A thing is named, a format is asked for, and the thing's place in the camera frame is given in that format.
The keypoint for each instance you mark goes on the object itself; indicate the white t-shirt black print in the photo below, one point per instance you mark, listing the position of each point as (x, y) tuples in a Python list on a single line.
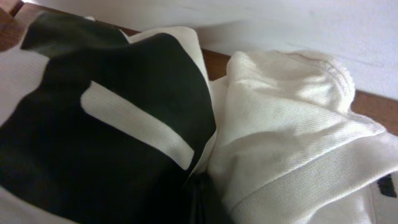
[(101, 127)]

